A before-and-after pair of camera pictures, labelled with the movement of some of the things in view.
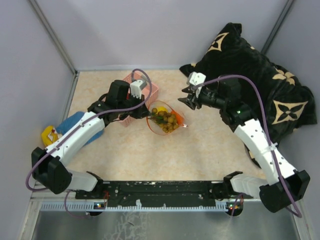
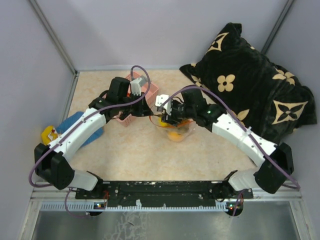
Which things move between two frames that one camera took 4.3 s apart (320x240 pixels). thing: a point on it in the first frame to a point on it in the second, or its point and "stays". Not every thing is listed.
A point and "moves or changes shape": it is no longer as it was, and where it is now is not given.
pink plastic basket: (136, 76) stays
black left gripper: (142, 112) stays
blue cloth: (68, 122) stays
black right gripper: (191, 100) to (171, 119)
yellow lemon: (162, 108) to (162, 124)
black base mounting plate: (161, 194) stays
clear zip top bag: (164, 120) moves or changes shape
